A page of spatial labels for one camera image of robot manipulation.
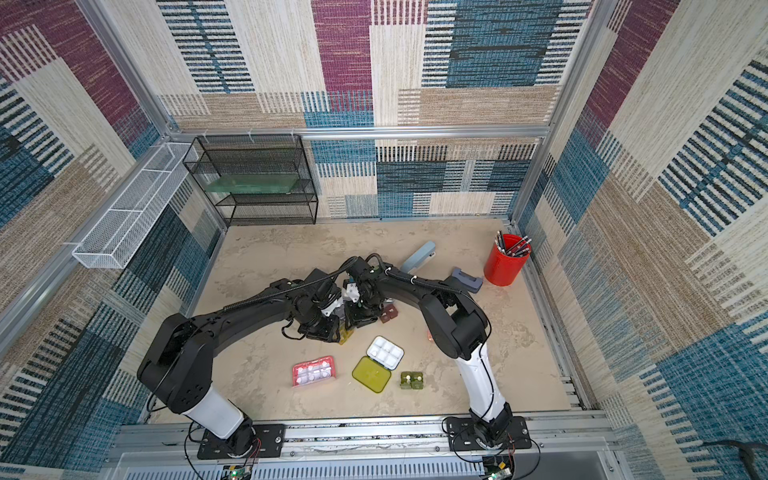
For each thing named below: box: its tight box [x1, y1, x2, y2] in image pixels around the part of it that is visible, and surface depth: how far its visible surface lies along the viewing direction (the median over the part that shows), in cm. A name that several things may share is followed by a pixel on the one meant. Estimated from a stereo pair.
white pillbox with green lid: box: [352, 335, 405, 394], surface depth 86 cm
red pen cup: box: [484, 230, 532, 287], surface depth 98 cm
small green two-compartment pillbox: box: [400, 371, 424, 390], surface depth 83 cm
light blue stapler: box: [400, 240, 437, 274], surface depth 107 cm
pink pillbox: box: [292, 355, 337, 387], surface depth 85 cm
